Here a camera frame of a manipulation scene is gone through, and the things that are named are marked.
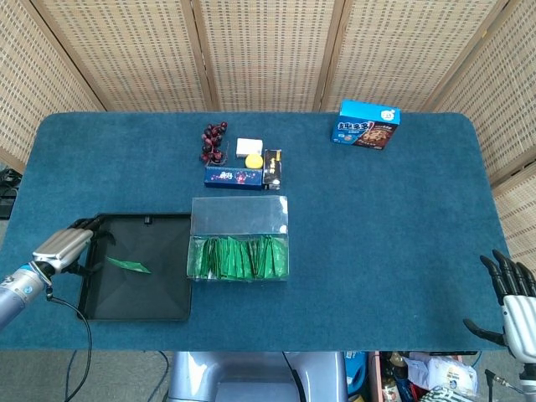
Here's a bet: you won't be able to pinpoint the black box with gold text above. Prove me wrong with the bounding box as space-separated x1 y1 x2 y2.
261 148 283 192

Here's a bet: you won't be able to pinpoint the white plastic bag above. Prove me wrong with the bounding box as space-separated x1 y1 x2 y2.
404 353 479 395

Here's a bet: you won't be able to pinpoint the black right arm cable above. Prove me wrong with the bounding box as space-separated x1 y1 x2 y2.
484 368 536 397

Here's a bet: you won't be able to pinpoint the blue plastic snack package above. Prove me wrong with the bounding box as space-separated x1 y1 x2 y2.
343 350 370 397

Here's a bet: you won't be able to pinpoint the dark red grape bunch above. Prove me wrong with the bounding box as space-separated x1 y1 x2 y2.
199 121 230 165

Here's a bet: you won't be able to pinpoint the black devices on floor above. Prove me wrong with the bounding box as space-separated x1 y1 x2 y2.
0 167 23 221

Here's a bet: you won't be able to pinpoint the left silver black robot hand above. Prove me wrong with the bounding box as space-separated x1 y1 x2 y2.
32 216 116 277

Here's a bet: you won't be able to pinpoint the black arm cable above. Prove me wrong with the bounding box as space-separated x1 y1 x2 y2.
45 292 93 402
484 368 536 397

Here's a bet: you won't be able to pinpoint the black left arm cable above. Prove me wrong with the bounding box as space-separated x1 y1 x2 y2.
45 292 93 402

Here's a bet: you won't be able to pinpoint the grey robot torso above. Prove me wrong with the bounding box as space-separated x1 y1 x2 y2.
167 350 349 402

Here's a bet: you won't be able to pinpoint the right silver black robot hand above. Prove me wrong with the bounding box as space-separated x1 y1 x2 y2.
462 250 536 363

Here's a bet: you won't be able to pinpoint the green packet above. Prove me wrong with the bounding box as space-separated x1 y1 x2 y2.
105 255 152 276

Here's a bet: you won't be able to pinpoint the clear box of green packets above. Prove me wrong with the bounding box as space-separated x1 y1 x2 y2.
186 195 291 284

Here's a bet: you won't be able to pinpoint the black plastic tray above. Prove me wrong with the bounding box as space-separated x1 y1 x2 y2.
76 212 197 322

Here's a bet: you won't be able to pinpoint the blue felt table cover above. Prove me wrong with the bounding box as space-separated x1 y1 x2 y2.
0 111 529 353

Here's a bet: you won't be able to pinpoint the small white box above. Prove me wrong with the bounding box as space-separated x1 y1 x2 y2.
235 137 265 159

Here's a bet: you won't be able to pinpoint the woven folding screen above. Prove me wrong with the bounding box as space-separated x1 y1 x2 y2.
0 0 536 269

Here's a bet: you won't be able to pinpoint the blue cookie box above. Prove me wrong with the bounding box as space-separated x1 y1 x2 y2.
331 99 402 152

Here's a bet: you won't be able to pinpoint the long dark blue box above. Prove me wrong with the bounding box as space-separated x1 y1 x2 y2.
204 166 264 189

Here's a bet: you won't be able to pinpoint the blue floor cable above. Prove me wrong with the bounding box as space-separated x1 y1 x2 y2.
64 350 79 397

